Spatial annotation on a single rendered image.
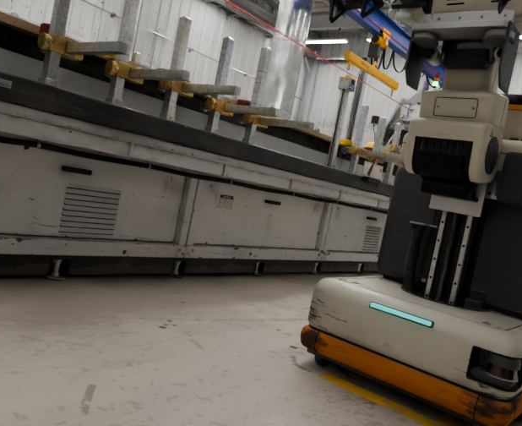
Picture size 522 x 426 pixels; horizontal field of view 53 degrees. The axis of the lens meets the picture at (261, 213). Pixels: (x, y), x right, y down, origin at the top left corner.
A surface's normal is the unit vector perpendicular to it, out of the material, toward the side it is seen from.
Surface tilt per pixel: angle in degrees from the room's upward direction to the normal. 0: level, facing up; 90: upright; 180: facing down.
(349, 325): 90
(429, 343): 90
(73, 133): 90
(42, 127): 90
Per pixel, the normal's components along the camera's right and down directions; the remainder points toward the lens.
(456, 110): -0.65, 0.05
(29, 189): 0.75, 0.17
